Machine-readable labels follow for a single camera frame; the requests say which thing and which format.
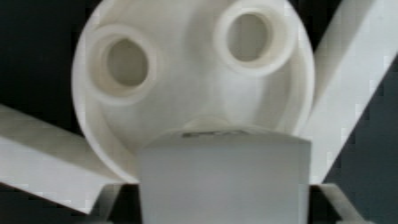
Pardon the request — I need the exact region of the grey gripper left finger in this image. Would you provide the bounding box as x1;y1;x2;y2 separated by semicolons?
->
88;184;125;224

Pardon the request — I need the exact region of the white right fence bar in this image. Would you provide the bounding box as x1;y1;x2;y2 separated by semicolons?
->
303;0;398;184

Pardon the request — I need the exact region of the white round stool seat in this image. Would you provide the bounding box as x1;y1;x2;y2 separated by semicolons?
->
74;0;315;182

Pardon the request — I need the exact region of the white stool leg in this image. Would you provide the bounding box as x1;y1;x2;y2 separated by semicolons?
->
139;117;312;224

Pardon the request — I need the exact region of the white front fence bar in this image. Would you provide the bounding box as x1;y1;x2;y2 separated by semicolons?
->
0;104;123;213

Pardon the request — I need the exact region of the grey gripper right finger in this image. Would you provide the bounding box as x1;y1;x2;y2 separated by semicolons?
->
312;184;372;224

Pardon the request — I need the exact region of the white fence bar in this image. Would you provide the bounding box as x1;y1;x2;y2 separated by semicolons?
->
0;104;123;213
303;0;398;184

